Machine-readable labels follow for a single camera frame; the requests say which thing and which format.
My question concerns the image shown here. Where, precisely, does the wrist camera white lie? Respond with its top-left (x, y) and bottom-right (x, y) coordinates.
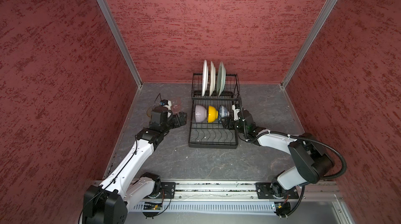
top-left (232, 104), bottom-right (241, 121)
top-left (160, 99), bottom-right (172, 110)

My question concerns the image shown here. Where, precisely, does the lavender ceramic bowl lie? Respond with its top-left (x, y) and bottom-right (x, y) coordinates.
top-left (195, 105), bottom-right (208, 123)

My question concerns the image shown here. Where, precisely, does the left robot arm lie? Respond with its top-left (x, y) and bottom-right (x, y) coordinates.
top-left (78, 106), bottom-right (188, 224)

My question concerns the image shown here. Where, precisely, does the pink glass cup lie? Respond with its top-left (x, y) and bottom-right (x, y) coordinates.
top-left (170, 97), bottom-right (182, 114)

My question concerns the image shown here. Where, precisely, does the corner aluminium profile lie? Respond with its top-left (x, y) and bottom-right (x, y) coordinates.
top-left (281, 0), bottom-right (338, 90)
top-left (96, 0), bottom-right (143, 89)

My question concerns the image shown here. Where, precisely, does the white plate left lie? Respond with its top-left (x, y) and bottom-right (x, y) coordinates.
top-left (202, 60), bottom-right (209, 97)

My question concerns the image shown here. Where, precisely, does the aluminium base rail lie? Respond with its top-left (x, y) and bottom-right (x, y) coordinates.
top-left (163, 180), bottom-right (344, 202)

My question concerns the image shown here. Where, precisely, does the yellow bowl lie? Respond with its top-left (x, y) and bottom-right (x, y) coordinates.
top-left (207, 106), bottom-right (218, 123)

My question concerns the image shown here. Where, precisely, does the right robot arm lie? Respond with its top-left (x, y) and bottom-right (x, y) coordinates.
top-left (217, 109), bottom-right (335, 198)

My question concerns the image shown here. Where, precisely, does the right corner aluminium profile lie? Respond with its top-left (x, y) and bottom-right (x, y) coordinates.
top-left (281, 0), bottom-right (338, 90)

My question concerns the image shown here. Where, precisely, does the white plate middle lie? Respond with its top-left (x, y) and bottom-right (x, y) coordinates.
top-left (209, 61), bottom-right (216, 96)

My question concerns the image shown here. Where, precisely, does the left corner aluminium profile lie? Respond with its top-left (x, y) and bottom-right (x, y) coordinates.
top-left (96, 0), bottom-right (143, 89)

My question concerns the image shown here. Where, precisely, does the white plate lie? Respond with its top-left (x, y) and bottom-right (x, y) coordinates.
top-left (209, 61), bottom-right (216, 96)
top-left (202, 60), bottom-right (209, 97)

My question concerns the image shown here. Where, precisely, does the black wire dish rack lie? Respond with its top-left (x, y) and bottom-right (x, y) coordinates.
top-left (188, 73), bottom-right (240, 149)

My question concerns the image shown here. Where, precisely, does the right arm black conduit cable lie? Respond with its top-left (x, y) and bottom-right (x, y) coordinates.
top-left (239, 97), bottom-right (347, 180)

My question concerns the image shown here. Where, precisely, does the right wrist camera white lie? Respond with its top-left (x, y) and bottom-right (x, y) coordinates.
top-left (232, 104), bottom-right (241, 121)

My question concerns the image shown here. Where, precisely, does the pale green plate right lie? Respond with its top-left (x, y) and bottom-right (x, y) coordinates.
top-left (217, 62), bottom-right (226, 97)

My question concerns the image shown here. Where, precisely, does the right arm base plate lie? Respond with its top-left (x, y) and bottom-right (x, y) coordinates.
top-left (255, 182), bottom-right (299, 200)

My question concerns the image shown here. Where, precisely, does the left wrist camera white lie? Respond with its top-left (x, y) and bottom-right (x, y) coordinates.
top-left (160, 99), bottom-right (172, 110)

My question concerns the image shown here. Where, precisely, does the amber glass cup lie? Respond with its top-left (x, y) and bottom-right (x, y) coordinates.
top-left (146, 107), bottom-right (153, 118)

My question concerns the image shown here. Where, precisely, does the white slotted cable duct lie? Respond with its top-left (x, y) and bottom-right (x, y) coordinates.
top-left (128, 201), bottom-right (278, 215)

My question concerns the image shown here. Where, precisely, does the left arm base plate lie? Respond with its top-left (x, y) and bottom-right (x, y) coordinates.
top-left (148, 182), bottom-right (176, 199)

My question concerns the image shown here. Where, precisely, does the blue floral porcelain bowl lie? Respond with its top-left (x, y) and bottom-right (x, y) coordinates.
top-left (218, 105), bottom-right (230, 121)

